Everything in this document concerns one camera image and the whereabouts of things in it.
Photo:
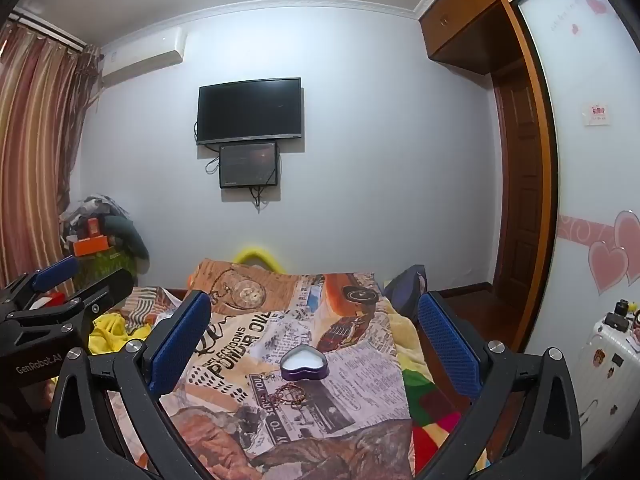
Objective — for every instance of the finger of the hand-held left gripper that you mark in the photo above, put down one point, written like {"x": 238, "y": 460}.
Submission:
{"x": 52, "y": 272}
{"x": 107, "y": 287}

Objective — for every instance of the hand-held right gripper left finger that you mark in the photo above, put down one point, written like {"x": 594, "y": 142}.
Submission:
{"x": 180, "y": 345}

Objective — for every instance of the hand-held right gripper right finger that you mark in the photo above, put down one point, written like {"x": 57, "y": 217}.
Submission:
{"x": 447, "y": 345}

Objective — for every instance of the purple heart-shaped tin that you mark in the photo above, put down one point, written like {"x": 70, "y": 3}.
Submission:
{"x": 302, "y": 371}

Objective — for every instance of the striped cloth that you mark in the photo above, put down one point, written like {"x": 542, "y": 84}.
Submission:
{"x": 145, "y": 302}

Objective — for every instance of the yellow cloth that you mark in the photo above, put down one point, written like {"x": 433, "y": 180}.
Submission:
{"x": 112, "y": 332}

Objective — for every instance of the orange box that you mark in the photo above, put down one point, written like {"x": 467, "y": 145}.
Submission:
{"x": 90, "y": 245}

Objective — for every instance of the colourful checked blanket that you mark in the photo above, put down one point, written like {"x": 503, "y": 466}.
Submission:
{"x": 425, "y": 400}

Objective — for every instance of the dark blue bag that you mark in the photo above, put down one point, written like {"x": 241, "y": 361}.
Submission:
{"x": 402, "y": 290}

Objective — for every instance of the yellow curved tube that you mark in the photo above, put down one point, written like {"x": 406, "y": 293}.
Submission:
{"x": 260, "y": 255}

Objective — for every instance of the printed blanket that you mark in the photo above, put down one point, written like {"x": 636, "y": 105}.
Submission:
{"x": 300, "y": 310}

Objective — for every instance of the striped brown curtain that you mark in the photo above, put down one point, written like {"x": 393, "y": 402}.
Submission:
{"x": 30, "y": 135}

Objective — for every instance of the brown wooden door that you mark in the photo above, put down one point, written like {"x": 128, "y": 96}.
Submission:
{"x": 520, "y": 210}

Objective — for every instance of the white heart-print sliding door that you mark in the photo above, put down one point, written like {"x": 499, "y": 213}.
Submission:
{"x": 590, "y": 185}

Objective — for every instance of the white air conditioner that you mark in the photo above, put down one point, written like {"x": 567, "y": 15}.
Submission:
{"x": 145, "y": 57}

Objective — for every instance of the small red door sticker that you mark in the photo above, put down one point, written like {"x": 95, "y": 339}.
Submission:
{"x": 596, "y": 113}

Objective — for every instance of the wooden overhead cabinet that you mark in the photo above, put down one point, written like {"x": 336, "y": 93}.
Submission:
{"x": 465, "y": 25}

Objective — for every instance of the small black wall monitor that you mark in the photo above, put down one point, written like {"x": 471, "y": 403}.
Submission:
{"x": 247, "y": 165}

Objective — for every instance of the black wall television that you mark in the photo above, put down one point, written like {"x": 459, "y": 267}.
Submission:
{"x": 250, "y": 110}

